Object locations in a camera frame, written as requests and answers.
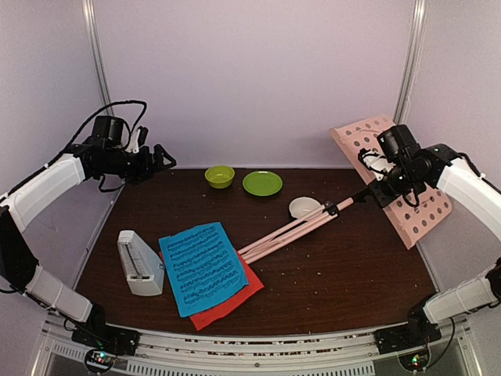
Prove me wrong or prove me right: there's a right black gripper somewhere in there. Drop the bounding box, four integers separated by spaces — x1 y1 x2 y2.
368 160 424 208

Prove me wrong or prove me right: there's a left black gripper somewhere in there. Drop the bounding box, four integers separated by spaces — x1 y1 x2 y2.
99 143 176 186

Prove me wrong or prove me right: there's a pink music stand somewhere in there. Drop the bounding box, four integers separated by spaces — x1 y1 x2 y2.
238 116 452 264

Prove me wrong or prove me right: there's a blue sheet music paper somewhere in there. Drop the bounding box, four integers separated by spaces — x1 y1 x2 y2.
159 222 248 318

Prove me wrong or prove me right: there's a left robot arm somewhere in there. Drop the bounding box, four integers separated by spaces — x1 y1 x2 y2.
1 102 177 348

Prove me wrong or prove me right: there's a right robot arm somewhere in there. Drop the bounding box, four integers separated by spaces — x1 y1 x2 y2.
357 125 500 346

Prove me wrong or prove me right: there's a lime green bowl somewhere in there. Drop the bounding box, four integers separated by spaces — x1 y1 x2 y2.
204 165 235 190

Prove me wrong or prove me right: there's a white and blue bowl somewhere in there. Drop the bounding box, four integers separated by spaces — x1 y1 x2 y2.
288 197 321 220

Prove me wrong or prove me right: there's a green plate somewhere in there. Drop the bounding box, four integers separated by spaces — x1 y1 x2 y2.
242 171 283 197

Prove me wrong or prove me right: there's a white metronome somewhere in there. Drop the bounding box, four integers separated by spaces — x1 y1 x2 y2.
117 230 165 297

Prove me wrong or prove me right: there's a red sheet music paper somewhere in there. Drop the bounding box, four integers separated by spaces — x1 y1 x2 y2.
189 255 264 331

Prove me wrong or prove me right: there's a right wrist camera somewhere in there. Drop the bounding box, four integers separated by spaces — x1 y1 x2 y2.
357 148 395 180

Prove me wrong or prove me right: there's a right aluminium frame post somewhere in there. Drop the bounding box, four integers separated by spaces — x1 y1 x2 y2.
393 0 427 124

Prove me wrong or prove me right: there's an aluminium frame post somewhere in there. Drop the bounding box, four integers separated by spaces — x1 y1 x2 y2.
81 0 111 105
393 0 427 124

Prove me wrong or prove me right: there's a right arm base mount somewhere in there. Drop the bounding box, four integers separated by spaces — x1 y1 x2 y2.
373 324 442 373

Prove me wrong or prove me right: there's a front aluminium rail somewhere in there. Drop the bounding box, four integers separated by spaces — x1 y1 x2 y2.
31 309 482 376

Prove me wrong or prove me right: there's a left aluminium frame post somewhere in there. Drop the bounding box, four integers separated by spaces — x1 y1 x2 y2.
81 0 111 105

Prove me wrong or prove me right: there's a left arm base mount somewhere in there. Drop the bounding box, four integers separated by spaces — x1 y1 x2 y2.
71 327 140 374

